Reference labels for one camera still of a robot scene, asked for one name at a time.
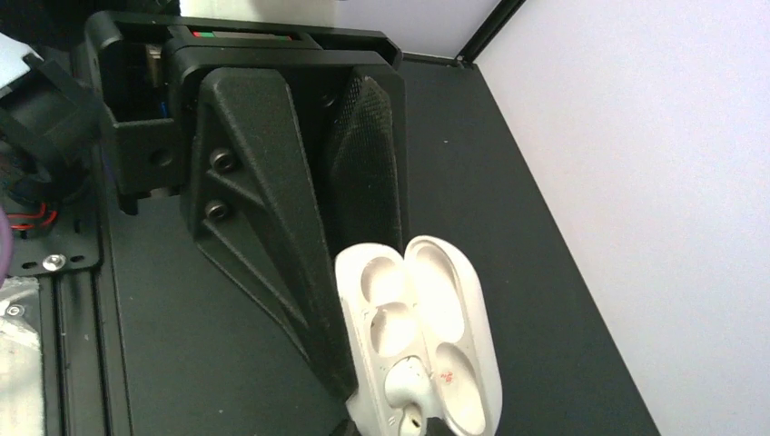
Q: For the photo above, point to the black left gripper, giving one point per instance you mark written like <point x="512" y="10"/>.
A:
<point x="250" y="203"/>

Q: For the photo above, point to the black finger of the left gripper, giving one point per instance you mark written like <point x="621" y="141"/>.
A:
<point x="366" y="166"/>

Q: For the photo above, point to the white earbud charging case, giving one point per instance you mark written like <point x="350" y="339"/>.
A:
<point x="427" y="302"/>

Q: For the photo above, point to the white earbud one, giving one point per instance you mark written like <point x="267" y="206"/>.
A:
<point x="408" y="389"/>

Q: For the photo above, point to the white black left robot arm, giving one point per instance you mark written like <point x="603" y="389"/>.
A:
<point x="49" y="119"/>

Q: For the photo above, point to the black rear left frame post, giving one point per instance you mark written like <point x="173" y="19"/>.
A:
<point x="488" y="30"/>

